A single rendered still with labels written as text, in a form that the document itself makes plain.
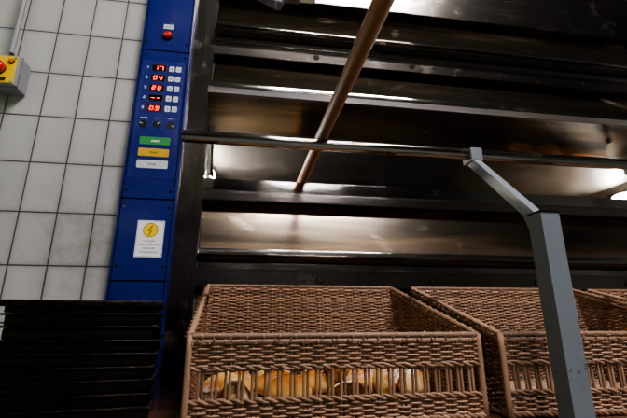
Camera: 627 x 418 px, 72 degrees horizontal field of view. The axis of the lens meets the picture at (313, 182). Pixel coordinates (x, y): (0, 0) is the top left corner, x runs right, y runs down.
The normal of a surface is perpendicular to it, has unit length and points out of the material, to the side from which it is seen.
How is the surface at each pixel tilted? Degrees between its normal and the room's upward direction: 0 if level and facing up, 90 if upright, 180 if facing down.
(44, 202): 90
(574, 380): 90
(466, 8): 90
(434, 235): 70
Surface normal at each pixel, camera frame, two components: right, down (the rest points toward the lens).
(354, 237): 0.15, -0.61
